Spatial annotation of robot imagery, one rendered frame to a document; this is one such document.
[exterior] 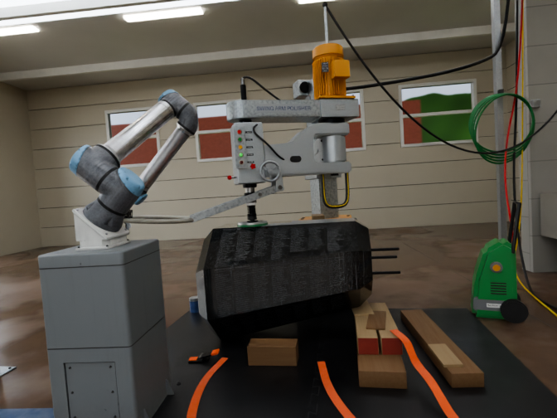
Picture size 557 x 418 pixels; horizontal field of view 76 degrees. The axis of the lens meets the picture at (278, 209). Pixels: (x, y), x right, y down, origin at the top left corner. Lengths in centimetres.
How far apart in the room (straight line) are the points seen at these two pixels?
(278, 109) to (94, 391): 194
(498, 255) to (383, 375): 143
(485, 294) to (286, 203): 621
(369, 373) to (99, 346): 131
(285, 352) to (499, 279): 170
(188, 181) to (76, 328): 749
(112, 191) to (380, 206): 757
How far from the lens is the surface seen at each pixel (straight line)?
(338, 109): 272
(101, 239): 185
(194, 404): 210
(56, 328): 195
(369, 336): 223
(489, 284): 315
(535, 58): 488
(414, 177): 905
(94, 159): 189
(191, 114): 216
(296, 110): 262
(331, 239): 239
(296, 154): 258
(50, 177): 1086
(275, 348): 231
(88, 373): 196
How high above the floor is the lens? 107
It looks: 3 degrees down
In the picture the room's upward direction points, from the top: 4 degrees counter-clockwise
